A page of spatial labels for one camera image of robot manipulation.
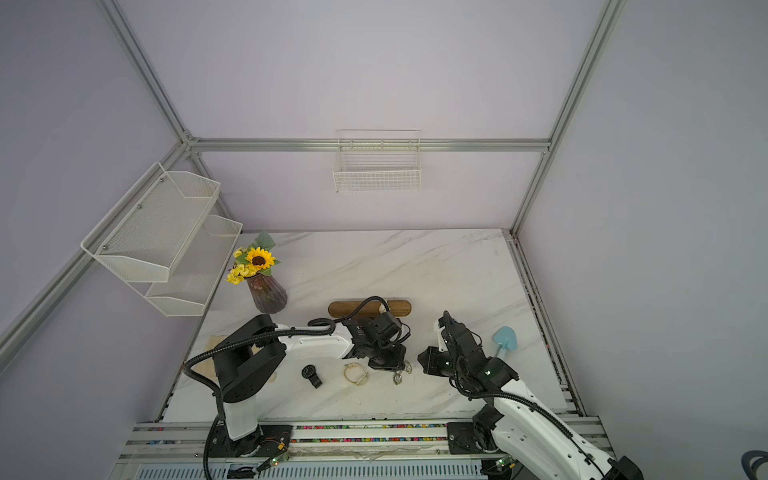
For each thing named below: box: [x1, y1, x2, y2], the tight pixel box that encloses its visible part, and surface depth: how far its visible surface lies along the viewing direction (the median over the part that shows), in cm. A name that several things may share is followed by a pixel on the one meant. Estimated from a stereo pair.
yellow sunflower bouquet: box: [224, 231, 281, 285], surface depth 83 cm
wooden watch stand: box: [328, 300, 412, 318], surface depth 91 cm
